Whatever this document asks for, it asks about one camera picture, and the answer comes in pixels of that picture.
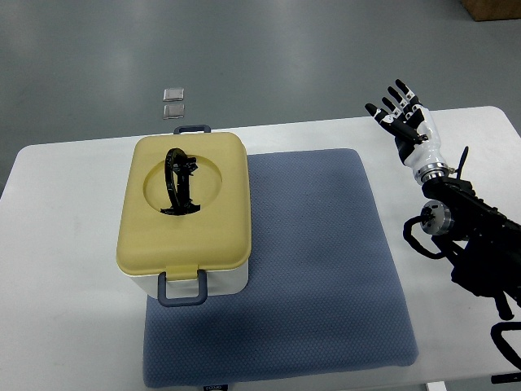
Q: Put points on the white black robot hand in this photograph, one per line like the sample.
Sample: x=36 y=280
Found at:
x=415 y=133

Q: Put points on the yellow box lid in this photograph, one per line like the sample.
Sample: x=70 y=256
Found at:
x=187 y=209

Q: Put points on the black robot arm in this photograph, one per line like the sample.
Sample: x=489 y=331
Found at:
x=481 y=243

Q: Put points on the brown cardboard box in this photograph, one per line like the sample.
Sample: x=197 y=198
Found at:
x=492 y=10

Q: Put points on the white storage box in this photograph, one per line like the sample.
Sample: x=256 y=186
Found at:
x=219 y=282

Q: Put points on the blue grey cushion mat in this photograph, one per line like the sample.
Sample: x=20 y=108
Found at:
x=322 y=296

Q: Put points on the upper silver floor plate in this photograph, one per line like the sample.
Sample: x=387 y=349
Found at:
x=173 y=94

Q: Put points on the black table bracket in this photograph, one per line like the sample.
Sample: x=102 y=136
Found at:
x=506 y=378

